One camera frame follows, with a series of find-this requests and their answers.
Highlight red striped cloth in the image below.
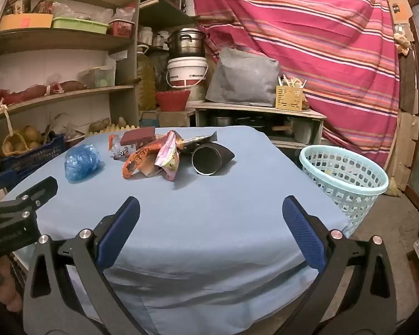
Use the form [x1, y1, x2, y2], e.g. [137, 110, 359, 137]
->
[190, 0, 402, 178]

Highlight grey container in cabinet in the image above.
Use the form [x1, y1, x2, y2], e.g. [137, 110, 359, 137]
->
[293, 120, 313, 143]

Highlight black cardboard tube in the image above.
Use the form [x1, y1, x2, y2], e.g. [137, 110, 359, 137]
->
[191, 142, 235, 176]

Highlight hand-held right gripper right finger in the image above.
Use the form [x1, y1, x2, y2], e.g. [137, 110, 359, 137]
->
[282, 195, 399, 335]

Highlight grey felt bag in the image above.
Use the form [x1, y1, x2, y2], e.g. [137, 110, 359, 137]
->
[205, 47, 280, 107]

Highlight silver foil wrapper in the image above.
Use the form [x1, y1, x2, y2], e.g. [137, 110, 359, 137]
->
[180, 131, 219, 154]

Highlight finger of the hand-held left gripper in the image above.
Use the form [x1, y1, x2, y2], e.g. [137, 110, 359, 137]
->
[0, 174, 17, 201]
[0, 176, 58, 224]

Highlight maroon scouring sponge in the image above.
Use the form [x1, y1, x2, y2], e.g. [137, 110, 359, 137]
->
[120, 128, 156, 146]

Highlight steel cooking pot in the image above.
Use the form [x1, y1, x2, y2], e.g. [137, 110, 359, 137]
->
[166, 28, 210, 59]

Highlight blue plastic bag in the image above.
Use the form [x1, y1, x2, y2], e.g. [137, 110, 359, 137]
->
[65, 144, 103, 183]

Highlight light blue tablecloth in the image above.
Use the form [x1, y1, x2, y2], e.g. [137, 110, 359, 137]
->
[0, 126, 350, 335]

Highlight yellow cardboard box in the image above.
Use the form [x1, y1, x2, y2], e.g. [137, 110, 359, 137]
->
[0, 13, 54, 31]

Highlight yellow utensil holder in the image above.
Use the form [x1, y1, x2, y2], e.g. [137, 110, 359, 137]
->
[276, 84, 304, 112]

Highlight bundle of chopsticks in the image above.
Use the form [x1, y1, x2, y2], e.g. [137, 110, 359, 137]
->
[277, 74, 308, 88]

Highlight dark blue plastic crate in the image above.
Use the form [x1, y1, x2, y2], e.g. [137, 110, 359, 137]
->
[0, 134, 66, 173]

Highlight wooden shelf unit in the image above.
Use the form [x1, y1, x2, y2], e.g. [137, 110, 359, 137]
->
[0, 0, 142, 168]

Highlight large yellow oil bottle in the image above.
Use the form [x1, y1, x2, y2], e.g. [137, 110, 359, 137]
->
[137, 45, 156, 111]

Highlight cardboard panels on wall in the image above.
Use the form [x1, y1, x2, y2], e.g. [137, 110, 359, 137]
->
[387, 112, 419, 192]

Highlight printed cardboard sheet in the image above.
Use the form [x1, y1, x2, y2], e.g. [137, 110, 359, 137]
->
[382, 0, 414, 25]

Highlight clear plastic container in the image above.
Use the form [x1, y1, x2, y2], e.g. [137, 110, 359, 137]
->
[78, 66, 116, 88]

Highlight sweet potatoes in net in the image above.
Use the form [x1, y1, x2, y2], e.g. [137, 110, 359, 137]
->
[0, 81, 88, 107]

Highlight green plastic tray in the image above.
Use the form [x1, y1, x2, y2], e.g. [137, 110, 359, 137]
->
[52, 17, 110, 35]

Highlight yellow foam egg tray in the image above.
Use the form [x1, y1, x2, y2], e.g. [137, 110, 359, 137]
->
[85, 117, 140, 138]

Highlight person's left hand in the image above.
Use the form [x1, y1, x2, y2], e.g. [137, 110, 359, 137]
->
[0, 260, 23, 313]

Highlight orange snack wrapper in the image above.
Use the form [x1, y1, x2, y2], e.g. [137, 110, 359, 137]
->
[122, 137, 168, 180]

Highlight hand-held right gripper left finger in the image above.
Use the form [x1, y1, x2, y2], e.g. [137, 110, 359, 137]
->
[23, 196, 151, 335]

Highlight small clear candy wrapper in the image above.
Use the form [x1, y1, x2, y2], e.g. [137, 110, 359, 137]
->
[108, 134, 130, 161]

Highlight low wooden cabinet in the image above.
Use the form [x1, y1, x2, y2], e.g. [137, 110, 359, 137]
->
[192, 102, 327, 150]

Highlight black pot in cabinet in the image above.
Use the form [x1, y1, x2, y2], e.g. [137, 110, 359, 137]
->
[235, 116, 266, 128]

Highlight light blue plastic basket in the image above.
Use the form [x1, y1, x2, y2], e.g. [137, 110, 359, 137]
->
[299, 145, 389, 238]

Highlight small red mesh basket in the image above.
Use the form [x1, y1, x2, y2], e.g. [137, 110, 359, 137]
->
[109, 20, 135, 38]

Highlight white plastic bucket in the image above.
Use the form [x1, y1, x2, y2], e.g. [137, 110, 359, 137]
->
[166, 56, 209, 89]

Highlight pink patterned snack wrapper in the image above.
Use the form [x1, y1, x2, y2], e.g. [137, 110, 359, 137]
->
[154, 131, 183, 182]

